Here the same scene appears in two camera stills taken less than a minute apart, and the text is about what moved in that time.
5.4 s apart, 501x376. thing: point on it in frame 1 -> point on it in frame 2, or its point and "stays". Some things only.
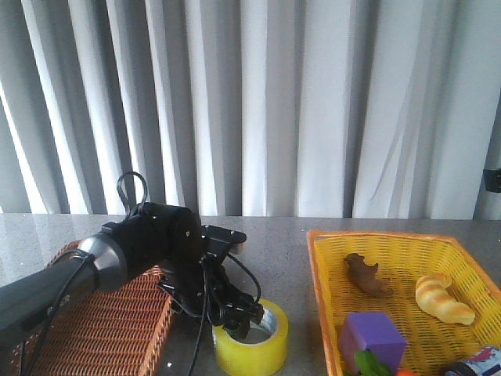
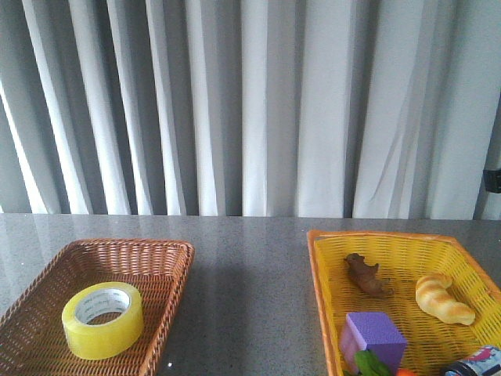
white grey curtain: (252, 109) stays
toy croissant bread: (434, 295) stays
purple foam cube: (375, 331) stays
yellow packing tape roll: (236, 357) -> (102, 319)
